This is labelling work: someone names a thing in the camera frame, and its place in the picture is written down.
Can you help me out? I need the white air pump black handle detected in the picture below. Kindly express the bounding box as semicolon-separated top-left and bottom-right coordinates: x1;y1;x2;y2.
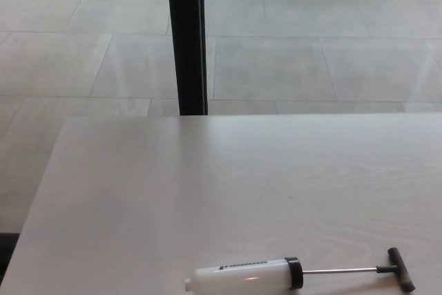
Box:
184;247;416;293

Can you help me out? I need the black vertical metal post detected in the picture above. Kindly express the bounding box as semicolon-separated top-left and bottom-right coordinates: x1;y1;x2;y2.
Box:
164;0;209;117

